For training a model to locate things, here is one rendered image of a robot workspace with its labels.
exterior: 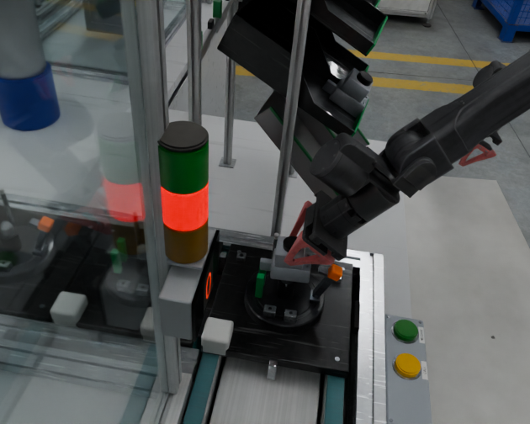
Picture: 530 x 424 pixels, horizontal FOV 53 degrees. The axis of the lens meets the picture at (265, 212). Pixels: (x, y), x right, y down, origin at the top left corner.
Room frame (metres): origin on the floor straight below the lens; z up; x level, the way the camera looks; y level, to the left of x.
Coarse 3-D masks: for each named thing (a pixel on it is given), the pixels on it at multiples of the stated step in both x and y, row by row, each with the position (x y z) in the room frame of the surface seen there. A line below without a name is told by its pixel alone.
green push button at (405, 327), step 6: (396, 324) 0.57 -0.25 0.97; (402, 324) 0.57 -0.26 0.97; (408, 324) 0.58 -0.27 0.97; (414, 324) 0.58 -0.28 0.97; (396, 330) 0.56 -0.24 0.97; (402, 330) 0.56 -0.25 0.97; (408, 330) 0.56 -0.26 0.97; (414, 330) 0.56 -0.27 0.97; (396, 336) 0.56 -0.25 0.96; (402, 336) 0.55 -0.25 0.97; (408, 336) 0.55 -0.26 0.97; (414, 336) 0.55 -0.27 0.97
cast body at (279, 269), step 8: (280, 240) 0.61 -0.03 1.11; (288, 240) 0.60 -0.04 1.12; (280, 248) 0.59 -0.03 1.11; (288, 248) 0.59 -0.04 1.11; (304, 248) 0.60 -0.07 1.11; (280, 256) 0.58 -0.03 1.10; (296, 256) 0.58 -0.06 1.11; (304, 256) 0.59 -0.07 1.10; (264, 264) 0.60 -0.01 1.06; (272, 264) 0.59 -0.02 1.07; (280, 264) 0.58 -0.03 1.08; (304, 264) 0.59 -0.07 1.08; (272, 272) 0.58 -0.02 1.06; (280, 272) 0.58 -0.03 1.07; (288, 272) 0.58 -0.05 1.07; (296, 272) 0.58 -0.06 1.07; (304, 272) 0.58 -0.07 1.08; (288, 280) 0.58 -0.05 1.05; (296, 280) 0.58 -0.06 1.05; (304, 280) 0.58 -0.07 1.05
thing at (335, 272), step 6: (318, 270) 0.59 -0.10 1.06; (324, 270) 0.60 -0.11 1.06; (330, 270) 0.59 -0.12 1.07; (336, 270) 0.59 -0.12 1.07; (330, 276) 0.59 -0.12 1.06; (336, 276) 0.58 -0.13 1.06; (324, 282) 0.59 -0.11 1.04; (330, 282) 0.59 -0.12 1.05; (318, 288) 0.59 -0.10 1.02; (324, 288) 0.59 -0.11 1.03; (312, 294) 0.59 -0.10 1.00; (318, 294) 0.59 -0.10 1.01
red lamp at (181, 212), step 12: (168, 192) 0.40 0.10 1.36; (204, 192) 0.41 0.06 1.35; (168, 204) 0.40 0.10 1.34; (180, 204) 0.40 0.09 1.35; (192, 204) 0.40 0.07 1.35; (204, 204) 0.41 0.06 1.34; (168, 216) 0.40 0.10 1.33; (180, 216) 0.40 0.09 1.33; (192, 216) 0.40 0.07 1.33; (204, 216) 0.41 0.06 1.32; (180, 228) 0.40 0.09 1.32; (192, 228) 0.40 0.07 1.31
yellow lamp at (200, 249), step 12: (168, 228) 0.40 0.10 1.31; (204, 228) 0.41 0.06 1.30; (168, 240) 0.40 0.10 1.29; (180, 240) 0.40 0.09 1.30; (192, 240) 0.40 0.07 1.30; (204, 240) 0.41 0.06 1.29; (168, 252) 0.40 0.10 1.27; (180, 252) 0.40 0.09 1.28; (192, 252) 0.40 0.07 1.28; (204, 252) 0.41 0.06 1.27
